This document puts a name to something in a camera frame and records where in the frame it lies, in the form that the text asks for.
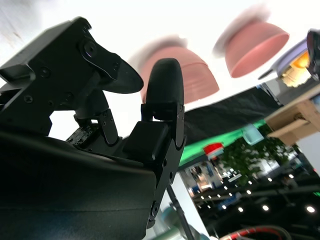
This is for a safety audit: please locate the red round object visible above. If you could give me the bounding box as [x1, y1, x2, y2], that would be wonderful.
[202, 142, 224, 161]

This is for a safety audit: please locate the black cloth backdrop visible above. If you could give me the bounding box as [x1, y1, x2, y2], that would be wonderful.
[183, 86, 283, 146]

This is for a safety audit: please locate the brown cardboard box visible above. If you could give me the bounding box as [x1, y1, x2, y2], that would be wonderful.
[264, 98, 320, 147]

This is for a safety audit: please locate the red cable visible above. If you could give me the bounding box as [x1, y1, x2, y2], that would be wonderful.
[219, 226, 291, 240]

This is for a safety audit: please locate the light blue cup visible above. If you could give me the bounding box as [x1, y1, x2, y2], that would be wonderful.
[242, 124, 265, 144]

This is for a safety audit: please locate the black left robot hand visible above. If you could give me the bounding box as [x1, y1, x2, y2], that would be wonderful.
[306, 28, 320, 82]

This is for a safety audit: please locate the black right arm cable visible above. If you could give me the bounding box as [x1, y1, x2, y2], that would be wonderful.
[166, 183, 196, 240]

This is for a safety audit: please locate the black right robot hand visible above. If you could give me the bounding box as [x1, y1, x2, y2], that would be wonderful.
[0, 16, 187, 240]

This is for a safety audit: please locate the purple round object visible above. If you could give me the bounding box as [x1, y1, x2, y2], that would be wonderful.
[258, 37, 311, 81]

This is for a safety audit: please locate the green cloth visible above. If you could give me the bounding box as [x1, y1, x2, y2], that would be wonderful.
[178, 119, 267, 168]

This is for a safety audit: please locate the green leafy plant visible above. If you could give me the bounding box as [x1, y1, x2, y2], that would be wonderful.
[219, 124, 303, 187]

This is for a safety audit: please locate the orange and cream object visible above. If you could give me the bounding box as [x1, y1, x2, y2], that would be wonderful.
[281, 52, 313, 87]

